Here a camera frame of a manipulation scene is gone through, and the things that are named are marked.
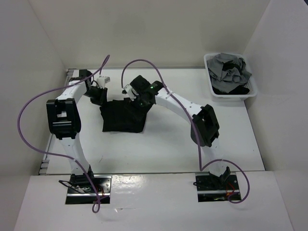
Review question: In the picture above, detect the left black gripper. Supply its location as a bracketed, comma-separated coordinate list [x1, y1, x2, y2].
[83, 85, 109, 108]

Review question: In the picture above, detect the black skirt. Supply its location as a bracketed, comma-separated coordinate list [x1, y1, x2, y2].
[100, 98, 153, 133]

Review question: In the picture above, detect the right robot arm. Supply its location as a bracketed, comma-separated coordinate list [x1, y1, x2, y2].
[123, 76, 231, 189]

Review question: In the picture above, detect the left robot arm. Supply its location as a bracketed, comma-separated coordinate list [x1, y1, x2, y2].
[46, 69, 110, 193]

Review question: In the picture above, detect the white plastic basket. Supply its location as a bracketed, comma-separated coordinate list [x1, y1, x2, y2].
[204, 52, 257, 102]

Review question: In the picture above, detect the black garment in basket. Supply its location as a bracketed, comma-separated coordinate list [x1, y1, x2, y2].
[209, 61, 251, 95]

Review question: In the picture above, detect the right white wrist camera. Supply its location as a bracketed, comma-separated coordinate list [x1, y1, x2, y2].
[122, 84, 139, 101]

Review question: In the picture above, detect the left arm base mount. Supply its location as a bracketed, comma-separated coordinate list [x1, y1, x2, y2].
[58, 175, 112, 205]

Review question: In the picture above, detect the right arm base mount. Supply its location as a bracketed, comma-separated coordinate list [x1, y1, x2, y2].
[193, 174, 242, 202]

